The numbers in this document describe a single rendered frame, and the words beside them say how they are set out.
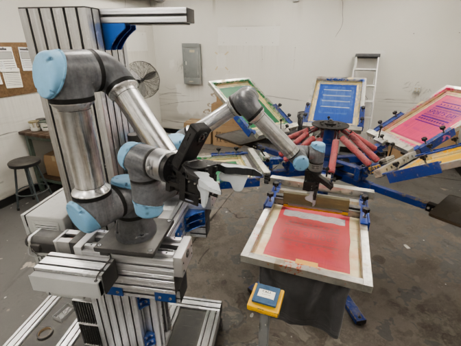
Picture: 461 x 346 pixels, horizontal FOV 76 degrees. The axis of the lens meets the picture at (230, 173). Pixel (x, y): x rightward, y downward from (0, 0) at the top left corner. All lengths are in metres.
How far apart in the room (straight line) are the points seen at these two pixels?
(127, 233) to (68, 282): 0.26
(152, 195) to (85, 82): 0.35
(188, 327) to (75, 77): 1.73
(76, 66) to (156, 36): 6.08
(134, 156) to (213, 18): 5.71
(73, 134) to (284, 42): 5.25
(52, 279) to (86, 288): 0.13
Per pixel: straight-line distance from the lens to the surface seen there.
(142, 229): 1.14
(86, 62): 0.91
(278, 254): 1.55
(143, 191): 0.76
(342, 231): 1.80
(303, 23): 5.88
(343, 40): 5.82
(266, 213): 1.80
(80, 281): 1.20
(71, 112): 0.92
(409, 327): 2.80
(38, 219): 1.55
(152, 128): 0.88
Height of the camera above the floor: 1.92
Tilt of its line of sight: 24 degrees down
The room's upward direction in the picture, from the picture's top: straight up
